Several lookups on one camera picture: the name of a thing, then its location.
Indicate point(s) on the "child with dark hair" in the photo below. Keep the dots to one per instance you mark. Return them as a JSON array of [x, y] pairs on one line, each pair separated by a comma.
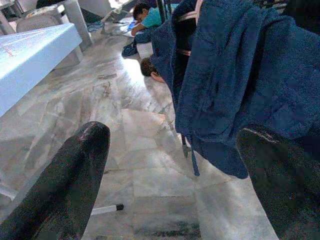
[[148, 67]]

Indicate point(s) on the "white table leg black foot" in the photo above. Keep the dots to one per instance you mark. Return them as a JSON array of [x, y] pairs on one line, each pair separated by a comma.
[[107, 209]]

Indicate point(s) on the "child in teal shirt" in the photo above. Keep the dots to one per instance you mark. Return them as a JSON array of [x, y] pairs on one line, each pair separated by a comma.
[[150, 18]]

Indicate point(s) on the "navy blue fleece garment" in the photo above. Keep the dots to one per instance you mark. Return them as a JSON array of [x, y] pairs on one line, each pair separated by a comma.
[[237, 75]]

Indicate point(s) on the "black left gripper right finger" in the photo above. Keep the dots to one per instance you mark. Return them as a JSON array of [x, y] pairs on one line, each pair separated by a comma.
[[287, 200]]

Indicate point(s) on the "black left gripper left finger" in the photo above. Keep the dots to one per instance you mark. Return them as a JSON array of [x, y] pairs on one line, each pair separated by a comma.
[[62, 187]]

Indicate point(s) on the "light blue folding table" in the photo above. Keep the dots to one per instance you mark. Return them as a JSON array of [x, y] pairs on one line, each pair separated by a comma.
[[30, 62]]

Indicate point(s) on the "pink plastic hanger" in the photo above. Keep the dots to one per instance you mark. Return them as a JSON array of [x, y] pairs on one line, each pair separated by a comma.
[[187, 17]]

